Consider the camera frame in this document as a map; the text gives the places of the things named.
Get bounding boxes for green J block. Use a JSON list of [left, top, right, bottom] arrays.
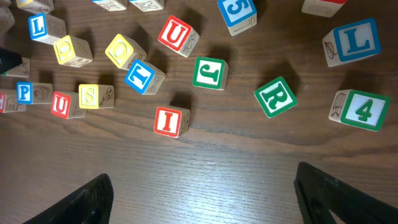
[[192, 57, 228, 91]]

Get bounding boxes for blue P block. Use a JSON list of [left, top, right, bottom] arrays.
[[16, 82, 53, 105]]

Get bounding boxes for green 4 block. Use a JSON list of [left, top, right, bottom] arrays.
[[328, 89, 391, 132]]

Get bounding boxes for blue D block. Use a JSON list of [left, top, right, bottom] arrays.
[[129, 0, 164, 12]]

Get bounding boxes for yellow O block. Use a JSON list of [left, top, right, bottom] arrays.
[[105, 34, 147, 70]]

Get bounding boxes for green V block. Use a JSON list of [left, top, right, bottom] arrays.
[[1, 57, 30, 78]]

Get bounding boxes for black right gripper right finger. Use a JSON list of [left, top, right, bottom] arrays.
[[294, 162, 397, 224]]

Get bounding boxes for blue L block right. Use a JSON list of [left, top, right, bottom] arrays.
[[322, 18, 381, 67]]

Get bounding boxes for red u block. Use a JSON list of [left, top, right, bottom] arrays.
[[158, 16, 200, 57], [50, 91, 87, 119]]

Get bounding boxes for yellow block centre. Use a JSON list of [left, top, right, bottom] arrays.
[[53, 35, 93, 68]]

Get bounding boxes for blue L block centre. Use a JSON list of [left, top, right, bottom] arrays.
[[28, 13, 67, 45]]

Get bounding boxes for red E block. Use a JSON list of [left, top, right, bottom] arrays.
[[1, 89, 26, 113]]

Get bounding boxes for yellow top block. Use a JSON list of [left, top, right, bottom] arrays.
[[16, 0, 54, 14]]

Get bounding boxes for green R block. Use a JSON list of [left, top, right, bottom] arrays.
[[254, 77, 298, 118]]

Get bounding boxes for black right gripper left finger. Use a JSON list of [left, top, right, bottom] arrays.
[[24, 174, 114, 224]]

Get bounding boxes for blue l block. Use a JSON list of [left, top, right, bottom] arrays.
[[322, 18, 381, 67], [28, 13, 67, 45]]

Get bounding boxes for blue 5 block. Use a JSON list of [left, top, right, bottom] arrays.
[[217, 0, 257, 36]]

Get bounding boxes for blue 2 block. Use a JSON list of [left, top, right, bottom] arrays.
[[92, 0, 127, 12]]

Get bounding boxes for red I block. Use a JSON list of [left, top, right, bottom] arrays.
[[154, 106, 191, 138]]

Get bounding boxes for yellow S block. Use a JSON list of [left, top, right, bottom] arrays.
[[78, 84, 115, 110]]

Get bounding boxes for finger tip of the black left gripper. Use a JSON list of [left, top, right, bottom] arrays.
[[0, 48, 22, 74]]

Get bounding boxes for red M block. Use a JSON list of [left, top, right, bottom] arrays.
[[302, 0, 347, 17]]

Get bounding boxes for blue T block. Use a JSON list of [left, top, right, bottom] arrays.
[[124, 60, 166, 95]]

